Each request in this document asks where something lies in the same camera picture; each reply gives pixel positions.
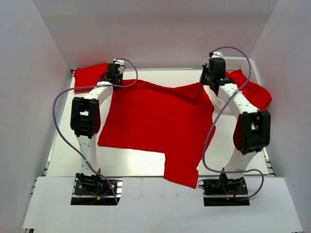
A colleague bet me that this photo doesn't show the red t shirt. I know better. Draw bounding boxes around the red t shirt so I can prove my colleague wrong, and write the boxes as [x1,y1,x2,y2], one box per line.
[74,63,108,93]
[98,80,214,188]

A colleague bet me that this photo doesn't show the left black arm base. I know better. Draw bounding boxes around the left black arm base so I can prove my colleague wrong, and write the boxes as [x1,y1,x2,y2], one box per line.
[70,173,122,206]

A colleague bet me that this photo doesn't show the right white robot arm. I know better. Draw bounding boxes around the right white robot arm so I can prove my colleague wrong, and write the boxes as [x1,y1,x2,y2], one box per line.
[200,55,271,194]

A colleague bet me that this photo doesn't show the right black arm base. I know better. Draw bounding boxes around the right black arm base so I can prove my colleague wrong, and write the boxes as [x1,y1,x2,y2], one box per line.
[198,174,250,207]

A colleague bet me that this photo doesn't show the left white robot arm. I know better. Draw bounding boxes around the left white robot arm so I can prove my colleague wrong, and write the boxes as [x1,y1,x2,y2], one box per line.
[70,59,125,175]

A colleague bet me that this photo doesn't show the red t shirts in basket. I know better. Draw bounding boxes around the red t shirts in basket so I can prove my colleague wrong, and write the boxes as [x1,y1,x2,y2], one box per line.
[225,69,272,111]

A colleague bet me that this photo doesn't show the white plastic basket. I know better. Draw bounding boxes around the white plastic basket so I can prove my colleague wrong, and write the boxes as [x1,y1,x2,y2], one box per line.
[223,56,261,85]

